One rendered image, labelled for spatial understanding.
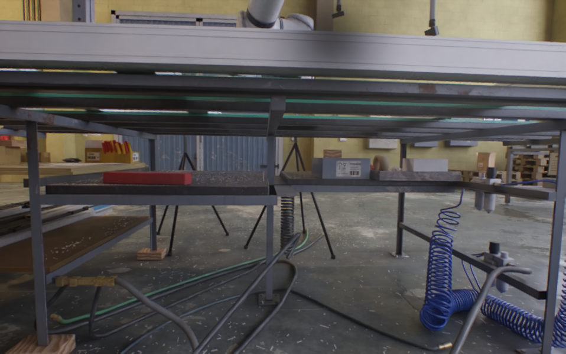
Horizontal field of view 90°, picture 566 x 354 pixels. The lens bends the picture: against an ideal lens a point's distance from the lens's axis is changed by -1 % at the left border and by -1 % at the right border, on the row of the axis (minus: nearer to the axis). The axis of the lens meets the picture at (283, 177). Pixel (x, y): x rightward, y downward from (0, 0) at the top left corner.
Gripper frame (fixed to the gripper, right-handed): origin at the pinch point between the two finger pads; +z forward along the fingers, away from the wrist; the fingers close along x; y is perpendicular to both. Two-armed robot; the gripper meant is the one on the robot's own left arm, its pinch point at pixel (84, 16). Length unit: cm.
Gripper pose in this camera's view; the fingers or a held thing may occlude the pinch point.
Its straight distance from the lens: 72.8
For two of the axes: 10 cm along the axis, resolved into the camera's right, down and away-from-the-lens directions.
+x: 0.6, 0.7, -10.0
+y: -10.0, -0.1, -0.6
